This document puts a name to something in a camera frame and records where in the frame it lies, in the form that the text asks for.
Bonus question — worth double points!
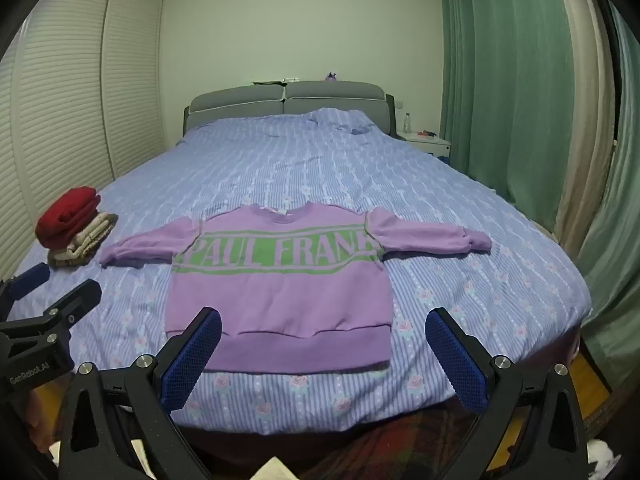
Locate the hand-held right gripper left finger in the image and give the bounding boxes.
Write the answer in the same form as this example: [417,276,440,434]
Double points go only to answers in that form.
[59,306,223,480]

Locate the grey padded headboard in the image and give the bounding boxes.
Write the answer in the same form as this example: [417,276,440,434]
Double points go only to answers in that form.
[183,80,399,140]

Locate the bed with blue floral sheet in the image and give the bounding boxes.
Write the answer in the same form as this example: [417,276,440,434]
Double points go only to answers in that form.
[7,107,593,436]

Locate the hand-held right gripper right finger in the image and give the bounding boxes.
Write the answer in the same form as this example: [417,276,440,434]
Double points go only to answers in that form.
[425,307,588,480]

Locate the folded beige patterned garment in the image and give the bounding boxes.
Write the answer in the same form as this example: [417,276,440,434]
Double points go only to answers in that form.
[47,212,119,268]

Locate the purple sweater with green print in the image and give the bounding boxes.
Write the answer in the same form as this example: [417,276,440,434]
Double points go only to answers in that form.
[99,202,493,375]

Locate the white louvered wardrobe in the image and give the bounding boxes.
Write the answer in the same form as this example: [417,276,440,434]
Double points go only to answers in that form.
[0,0,166,281]

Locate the green curtain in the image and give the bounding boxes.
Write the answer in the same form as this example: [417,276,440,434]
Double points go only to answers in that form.
[436,0,576,233]
[575,0,640,391]

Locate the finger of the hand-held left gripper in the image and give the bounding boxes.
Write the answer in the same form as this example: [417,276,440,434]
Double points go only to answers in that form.
[45,279,102,333]
[0,262,52,311]

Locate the white nightstand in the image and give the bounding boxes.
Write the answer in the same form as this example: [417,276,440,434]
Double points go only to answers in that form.
[397,131,452,161]

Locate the white paper sheet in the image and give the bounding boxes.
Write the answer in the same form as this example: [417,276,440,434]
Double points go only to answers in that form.
[250,455,301,480]

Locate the beige curtain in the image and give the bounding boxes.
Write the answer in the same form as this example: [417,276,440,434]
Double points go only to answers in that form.
[550,0,623,261]

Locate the folded red garment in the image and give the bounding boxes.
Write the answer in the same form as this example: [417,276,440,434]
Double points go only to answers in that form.
[35,186,102,251]

